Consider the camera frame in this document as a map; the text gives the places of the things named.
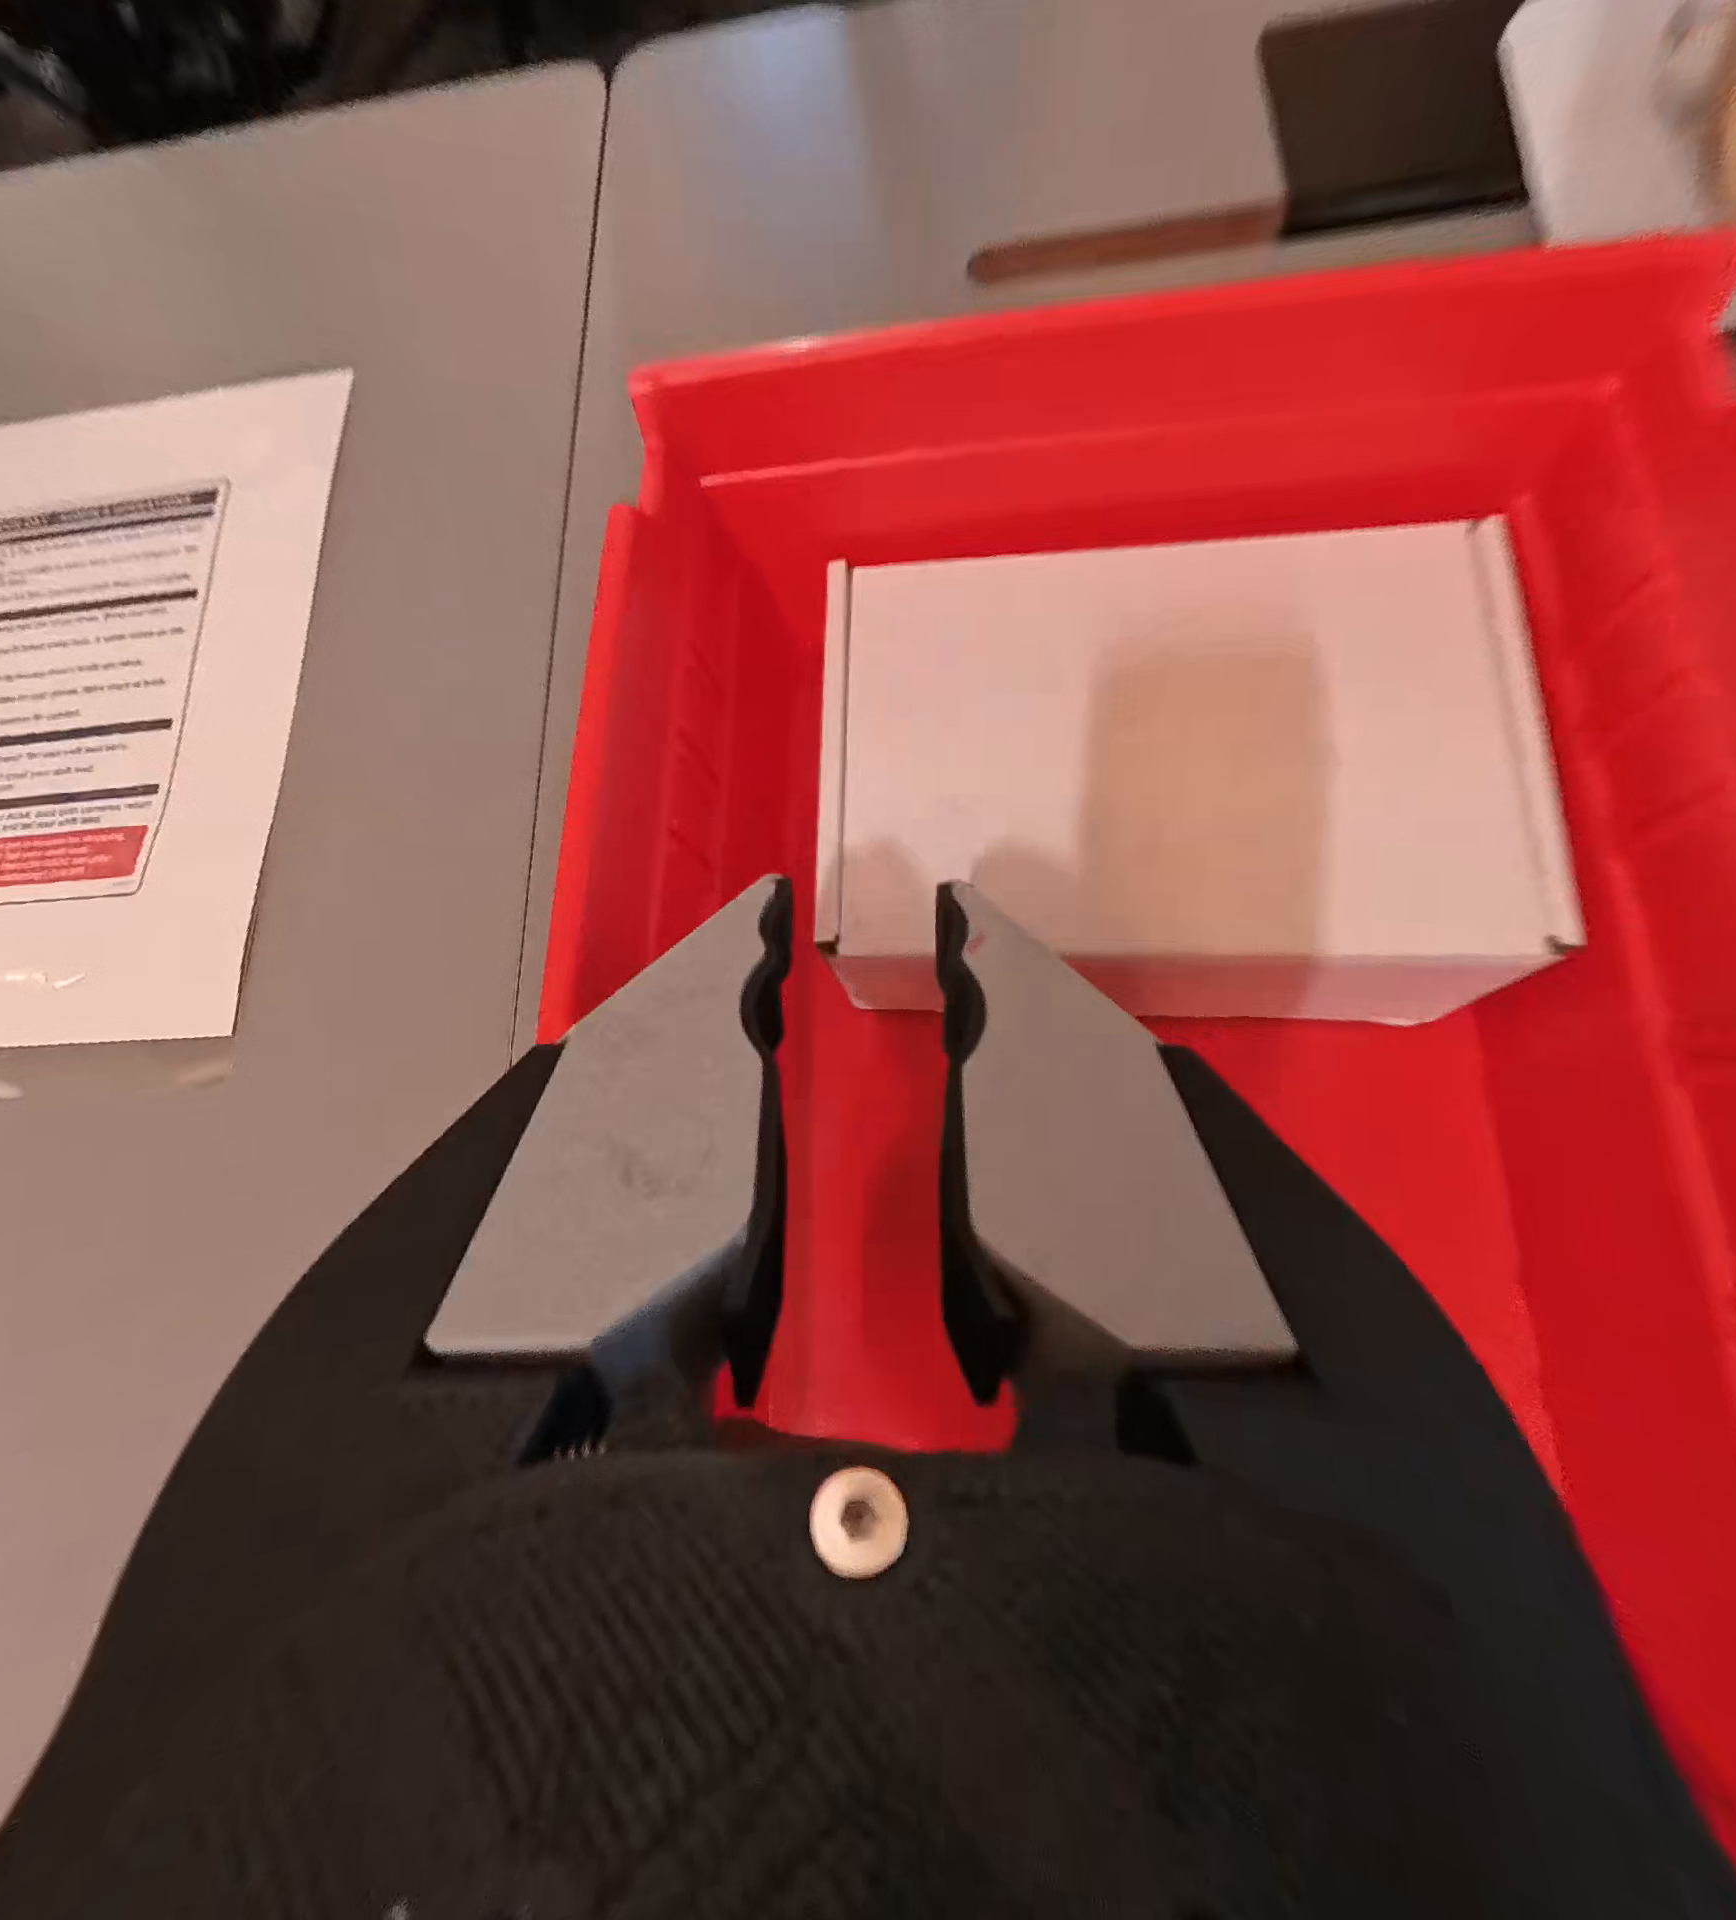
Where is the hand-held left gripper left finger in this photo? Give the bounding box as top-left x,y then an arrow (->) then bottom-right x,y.
424,874 -> 796,1411

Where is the laminated paper sheet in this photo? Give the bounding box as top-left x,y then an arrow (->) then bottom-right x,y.
0,366 -> 358,1105

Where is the white cardboard mailer box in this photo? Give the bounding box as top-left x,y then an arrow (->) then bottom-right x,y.
814,515 -> 1588,1027

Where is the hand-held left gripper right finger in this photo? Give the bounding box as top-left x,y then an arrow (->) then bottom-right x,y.
933,880 -> 1299,1411

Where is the black flat device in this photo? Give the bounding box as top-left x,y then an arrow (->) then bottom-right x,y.
1254,0 -> 1543,241

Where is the red plastic bin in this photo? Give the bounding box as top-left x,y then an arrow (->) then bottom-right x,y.
539,225 -> 1736,1920

